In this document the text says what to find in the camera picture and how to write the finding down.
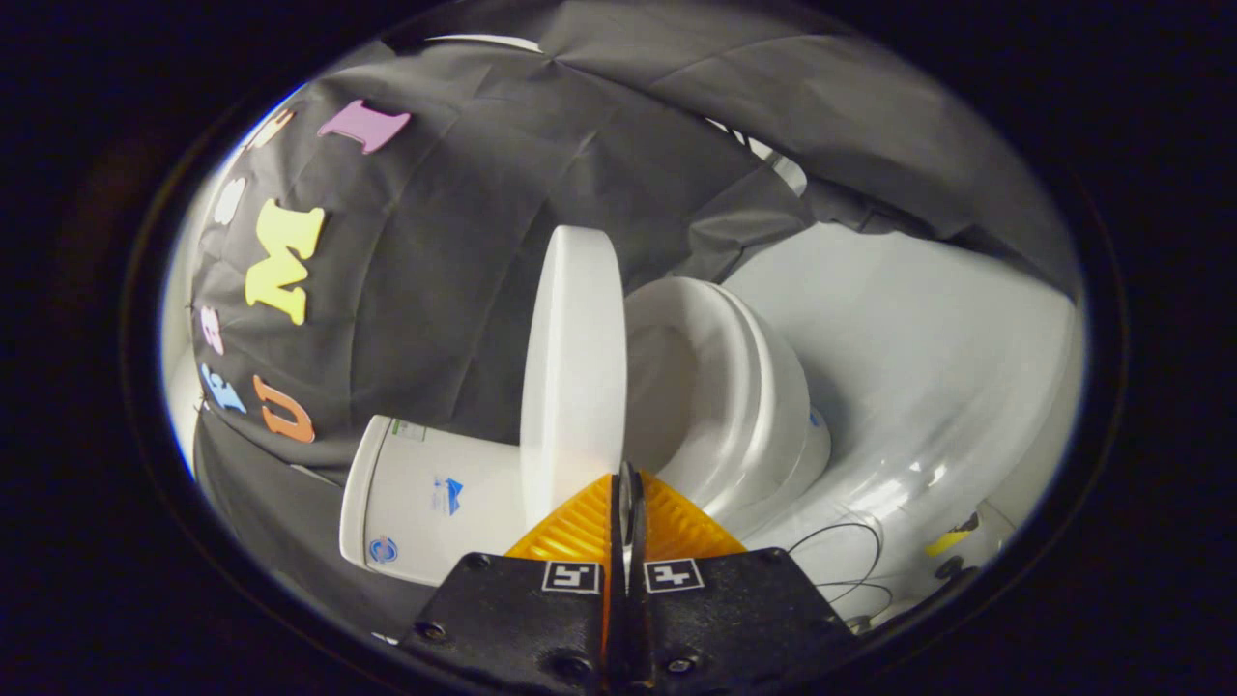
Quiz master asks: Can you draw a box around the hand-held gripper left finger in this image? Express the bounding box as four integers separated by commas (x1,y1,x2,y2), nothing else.
401,464,625,695

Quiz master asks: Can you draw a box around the thin black cable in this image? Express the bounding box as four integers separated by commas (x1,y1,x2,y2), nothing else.
788,520,895,624

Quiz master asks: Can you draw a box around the yellow black object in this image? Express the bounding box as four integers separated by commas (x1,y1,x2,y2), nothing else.
923,512,982,559

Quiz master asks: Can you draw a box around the black backdrop cloth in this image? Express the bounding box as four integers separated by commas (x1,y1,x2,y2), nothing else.
188,5,1081,639

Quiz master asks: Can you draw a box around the white toilet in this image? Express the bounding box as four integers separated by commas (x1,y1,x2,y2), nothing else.
340,277,832,587

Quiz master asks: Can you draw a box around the white toilet seat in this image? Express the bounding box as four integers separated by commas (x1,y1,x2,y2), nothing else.
625,277,813,518

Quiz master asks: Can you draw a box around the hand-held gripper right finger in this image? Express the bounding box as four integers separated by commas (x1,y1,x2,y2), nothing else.
626,462,857,693

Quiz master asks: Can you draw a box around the white toilet lid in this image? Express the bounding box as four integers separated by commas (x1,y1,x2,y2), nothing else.
520,225,627,528

